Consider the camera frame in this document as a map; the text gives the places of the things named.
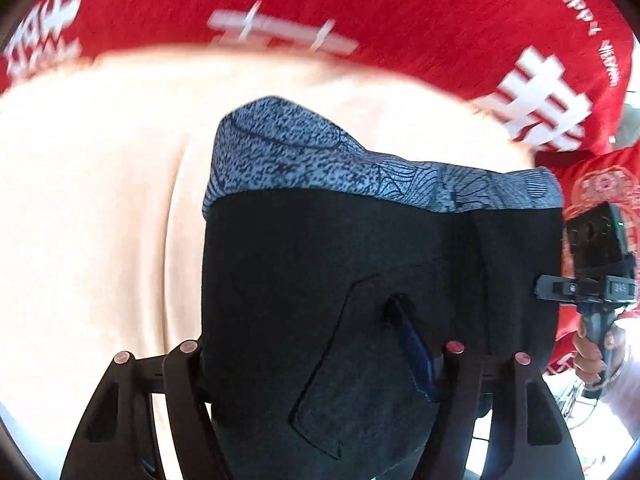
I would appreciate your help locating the black pants with blue waistband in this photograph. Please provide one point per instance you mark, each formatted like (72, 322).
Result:
(300, 260)

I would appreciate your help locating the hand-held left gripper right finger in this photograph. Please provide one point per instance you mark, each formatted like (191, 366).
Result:
(416, 355)

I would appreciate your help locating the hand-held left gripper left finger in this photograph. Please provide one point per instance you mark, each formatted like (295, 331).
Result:
(180, 385)

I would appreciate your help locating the person's right hand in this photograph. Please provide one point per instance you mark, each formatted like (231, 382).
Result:
(587, 365)

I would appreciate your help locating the cream fleece blanket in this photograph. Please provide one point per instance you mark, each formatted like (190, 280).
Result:
(100, 185)

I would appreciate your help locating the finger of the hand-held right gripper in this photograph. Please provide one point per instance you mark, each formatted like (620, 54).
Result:
(549, 287)

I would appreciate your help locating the person's right forearm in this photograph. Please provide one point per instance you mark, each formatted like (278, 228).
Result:
(625, 400)

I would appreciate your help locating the red printed blanket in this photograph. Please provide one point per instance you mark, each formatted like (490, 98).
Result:
(400, 10)

